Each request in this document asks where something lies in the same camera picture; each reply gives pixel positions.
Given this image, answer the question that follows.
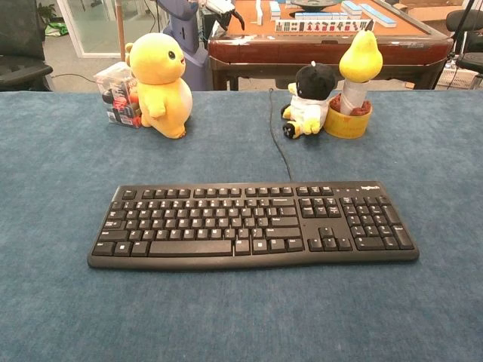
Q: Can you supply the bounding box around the black Logitech keyboard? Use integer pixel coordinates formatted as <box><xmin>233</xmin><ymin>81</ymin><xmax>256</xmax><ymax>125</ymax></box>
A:
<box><xmin>87</xmin><ymin>180</ymin><xmax>420</xmax><ymax>271</ymax></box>

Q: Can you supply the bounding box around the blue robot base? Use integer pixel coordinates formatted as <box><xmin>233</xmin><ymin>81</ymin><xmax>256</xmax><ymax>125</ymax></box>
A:
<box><xmin>156</xmin><ymin>0</ymin><xmax>211</xmax><ymax>91</ymax></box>

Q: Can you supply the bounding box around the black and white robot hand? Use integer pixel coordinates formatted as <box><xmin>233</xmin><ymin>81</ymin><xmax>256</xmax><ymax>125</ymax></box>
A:
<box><xmin>205</xmin><ymin>0</ymin><xmax>246</xmax><ymax>32</ymax></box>

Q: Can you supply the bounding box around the yellow round container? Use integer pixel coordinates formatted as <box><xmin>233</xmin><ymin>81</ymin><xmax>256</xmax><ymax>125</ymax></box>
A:
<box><xmin>323</xmin><ymin>94</ymin><xmax>374</xmax><ymax>140</ymax></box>

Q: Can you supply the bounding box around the black and white plush toy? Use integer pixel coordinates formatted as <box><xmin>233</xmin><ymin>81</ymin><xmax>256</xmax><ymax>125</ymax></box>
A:
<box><xmin>281</xmin><ymin>61</ymin><xmax>337</xmax><ymax>141</ymax></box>

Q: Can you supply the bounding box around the yellow plush toy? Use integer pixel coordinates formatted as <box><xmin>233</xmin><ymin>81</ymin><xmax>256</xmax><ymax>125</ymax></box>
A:
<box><xmin>125</xmin><ymin>32</ymin><xmax>194</xmax><ymax>140</ymax></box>

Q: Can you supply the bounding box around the blue table cloth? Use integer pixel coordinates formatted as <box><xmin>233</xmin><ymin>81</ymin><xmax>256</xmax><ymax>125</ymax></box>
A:
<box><xmin>0</xmin><ymin>90</ymin><xmax>483</xmax><ymax>362</ymax></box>

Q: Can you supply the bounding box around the brown mahjong table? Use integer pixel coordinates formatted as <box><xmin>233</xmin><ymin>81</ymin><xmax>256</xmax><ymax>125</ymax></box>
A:
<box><xmin>208</xmin><ymin>0</ymin><xmax>454</xmax><ymax>91</ymax></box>

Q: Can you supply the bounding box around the clear plastic box with items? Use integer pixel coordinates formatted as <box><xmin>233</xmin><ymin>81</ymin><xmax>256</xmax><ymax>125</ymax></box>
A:
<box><xmin>93</xmin><ymin>62</ymin><xmax>143</xmax><ymax>130</ymax></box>

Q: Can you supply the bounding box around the yellow pear toy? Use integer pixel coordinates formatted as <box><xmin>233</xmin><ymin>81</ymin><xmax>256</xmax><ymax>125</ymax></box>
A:
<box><xmin>338</xmin><ymin>29</ymin><xmax>384</xmax><ymax>84</ymax></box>

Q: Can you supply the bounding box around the row of face-up mahjong tiles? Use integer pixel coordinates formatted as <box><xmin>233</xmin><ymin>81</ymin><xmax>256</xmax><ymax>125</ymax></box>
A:
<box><xmin>274</xmin><ymin>18</ymin><xmax>375</xmax><ymax>33</ymax></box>

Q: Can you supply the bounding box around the short row of blue-backed tiles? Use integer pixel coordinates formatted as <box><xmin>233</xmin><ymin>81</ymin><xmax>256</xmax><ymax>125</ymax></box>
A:
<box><xmin>294</xmin><ymin>11</ymin><xmax>349</xmax><ymax>20</ymax></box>

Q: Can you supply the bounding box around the wooden pole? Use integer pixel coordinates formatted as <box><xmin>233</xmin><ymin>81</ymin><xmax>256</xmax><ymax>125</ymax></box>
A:
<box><xmin>115</xmin><ymin>0</ymin><xmax>126</xmax><ymax>62</ymax></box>

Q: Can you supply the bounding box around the stack of blue-backed tiles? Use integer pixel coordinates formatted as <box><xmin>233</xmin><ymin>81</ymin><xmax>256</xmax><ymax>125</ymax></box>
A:
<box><xmin>341</xmin><ymin>0</ymin><xmax>364</xmax><ymax>17</ymax></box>

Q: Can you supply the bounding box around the long row of blue-backed tiles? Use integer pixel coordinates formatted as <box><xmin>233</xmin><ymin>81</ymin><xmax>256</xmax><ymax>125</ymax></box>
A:
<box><xmin>360</xmin><ymin>3</ymin><xmax>398</xmax><ymax>28</ymax></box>

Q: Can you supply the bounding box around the white plastic basket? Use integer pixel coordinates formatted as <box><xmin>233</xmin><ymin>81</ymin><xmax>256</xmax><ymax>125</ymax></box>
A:
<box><xmin>437</xmin><ymin>67</ymin><xmax>480</xmax><ymax>91</ymax></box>

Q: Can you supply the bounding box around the black office chair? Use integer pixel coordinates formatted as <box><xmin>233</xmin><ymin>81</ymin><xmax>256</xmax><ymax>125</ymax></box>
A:
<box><xmin>0</xmin><ymin>0</ymin><xmax>54</xmax><ymax>92</ymax></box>

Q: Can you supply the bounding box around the black stool chrome base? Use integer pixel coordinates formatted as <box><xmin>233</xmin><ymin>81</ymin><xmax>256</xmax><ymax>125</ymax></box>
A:
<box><xmin>445</xmin><ymin>9</ymin><xmax>483</xmax><ymax>72</ymax></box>

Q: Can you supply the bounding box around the thin black cable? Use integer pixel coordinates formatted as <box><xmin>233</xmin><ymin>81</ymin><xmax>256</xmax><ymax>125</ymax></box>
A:
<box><xmin>268</xmin><ymin>87</ymin><xmax>294</xmax><ymax>183</ymax></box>

